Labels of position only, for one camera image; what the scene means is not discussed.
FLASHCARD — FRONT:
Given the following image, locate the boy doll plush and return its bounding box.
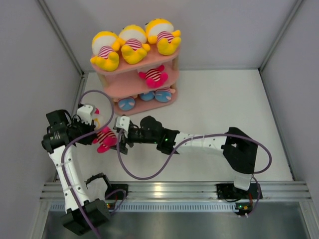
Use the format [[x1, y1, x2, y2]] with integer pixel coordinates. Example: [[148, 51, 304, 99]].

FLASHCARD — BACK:
[[113, 95, 137, 111], [155, 87, 176, 103], [139, 91, 155, 102]]

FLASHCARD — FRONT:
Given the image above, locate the white pink bear plush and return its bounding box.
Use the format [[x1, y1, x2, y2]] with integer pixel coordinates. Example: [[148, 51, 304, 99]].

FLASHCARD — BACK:
[[92, 109, 117, 153], [138, 64, 168, 88]]

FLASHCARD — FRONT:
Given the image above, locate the yellow frog plush toy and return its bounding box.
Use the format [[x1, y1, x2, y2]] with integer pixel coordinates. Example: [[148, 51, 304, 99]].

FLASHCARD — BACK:
[[145, 18, 181, 56]]

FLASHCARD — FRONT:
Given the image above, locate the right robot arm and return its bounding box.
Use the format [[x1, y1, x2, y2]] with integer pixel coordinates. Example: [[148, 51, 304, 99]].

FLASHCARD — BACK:
[[113, 116, 258, 198]]

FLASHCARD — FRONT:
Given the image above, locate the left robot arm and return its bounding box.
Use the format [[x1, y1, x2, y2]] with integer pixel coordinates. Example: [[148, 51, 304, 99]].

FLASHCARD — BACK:
[[41, 105, 110, 238]]

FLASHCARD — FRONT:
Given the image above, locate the boy doll plush in shelf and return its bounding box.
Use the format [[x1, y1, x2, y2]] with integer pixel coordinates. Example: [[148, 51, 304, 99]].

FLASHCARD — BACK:
[[113, 95, 137, 111]]

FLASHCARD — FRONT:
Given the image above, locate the pink three-tier shelf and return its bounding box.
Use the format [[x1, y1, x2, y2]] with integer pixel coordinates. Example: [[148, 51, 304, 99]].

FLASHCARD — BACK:
[[92, 46, 180, 116]]

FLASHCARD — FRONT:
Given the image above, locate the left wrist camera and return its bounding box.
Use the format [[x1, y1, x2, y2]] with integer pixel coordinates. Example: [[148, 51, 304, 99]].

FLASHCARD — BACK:
[[76, 105, 96, 125]]

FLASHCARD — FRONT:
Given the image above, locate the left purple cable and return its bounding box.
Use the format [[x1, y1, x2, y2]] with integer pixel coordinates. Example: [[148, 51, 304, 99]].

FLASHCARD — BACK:
[[63, 89, 128, 239]]

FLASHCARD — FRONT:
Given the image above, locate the purple cable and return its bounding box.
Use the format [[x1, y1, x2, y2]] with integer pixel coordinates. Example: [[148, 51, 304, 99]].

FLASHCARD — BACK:
[[116, 129, 273, 220], [63, 89, 128, 239]]

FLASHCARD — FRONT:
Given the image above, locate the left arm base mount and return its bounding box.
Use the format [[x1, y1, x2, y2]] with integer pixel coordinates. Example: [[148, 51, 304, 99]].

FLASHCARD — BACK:
[[104, 184, 129, 200]]

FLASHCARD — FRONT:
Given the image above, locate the aluminium front rail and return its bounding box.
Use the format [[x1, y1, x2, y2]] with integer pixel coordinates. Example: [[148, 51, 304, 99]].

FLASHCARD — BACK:
[[39, 181, 312, 201]]

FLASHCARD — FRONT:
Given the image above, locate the white slotted cable duct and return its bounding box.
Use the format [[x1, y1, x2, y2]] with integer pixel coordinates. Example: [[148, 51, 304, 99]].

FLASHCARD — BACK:
[[49, 201, 240, 212]]

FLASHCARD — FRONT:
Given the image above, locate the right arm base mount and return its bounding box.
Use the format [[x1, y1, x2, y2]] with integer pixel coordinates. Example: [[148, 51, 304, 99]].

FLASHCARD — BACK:
[[216, 183, 262, 202]]

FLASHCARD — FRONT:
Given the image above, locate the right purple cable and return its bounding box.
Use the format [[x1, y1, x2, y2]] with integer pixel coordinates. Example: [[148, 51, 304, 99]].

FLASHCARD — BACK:
[[116, 129, 273, 220]]

